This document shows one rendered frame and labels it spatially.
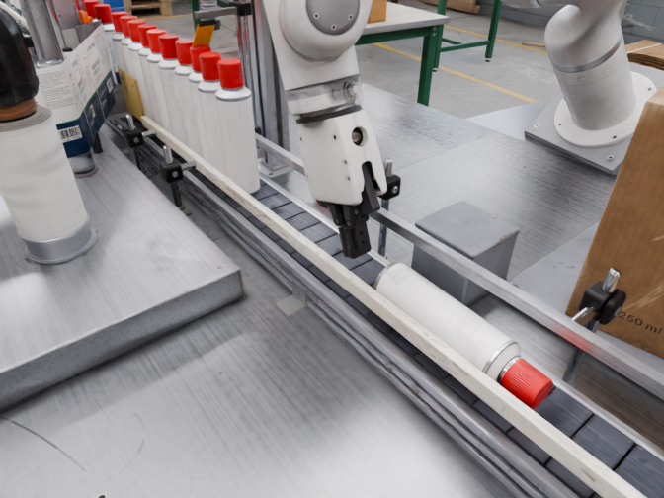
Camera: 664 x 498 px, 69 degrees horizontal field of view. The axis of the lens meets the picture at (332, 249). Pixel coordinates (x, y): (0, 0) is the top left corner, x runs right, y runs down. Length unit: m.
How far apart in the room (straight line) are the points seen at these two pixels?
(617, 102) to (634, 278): 0.56
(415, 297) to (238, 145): 0.38
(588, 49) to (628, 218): 0.47
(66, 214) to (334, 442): 0.44
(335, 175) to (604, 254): 0.31
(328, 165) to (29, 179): 0.36
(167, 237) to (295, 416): 0.33
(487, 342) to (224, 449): 0.28
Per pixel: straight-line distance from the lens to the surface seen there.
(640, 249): 0.60
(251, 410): 0.55
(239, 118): 0.74
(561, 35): 1.00
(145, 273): 0.67
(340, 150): 0.52
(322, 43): 0.46
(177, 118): 0.94
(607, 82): 1.06
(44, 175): 0.68
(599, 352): 0.48
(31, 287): 0.71
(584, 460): 0.45
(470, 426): 0.50
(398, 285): 0.54
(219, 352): 0.61
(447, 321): 0.50
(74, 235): 0.72
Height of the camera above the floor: 1.27
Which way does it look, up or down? 36 degrees down
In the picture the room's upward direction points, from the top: straight up
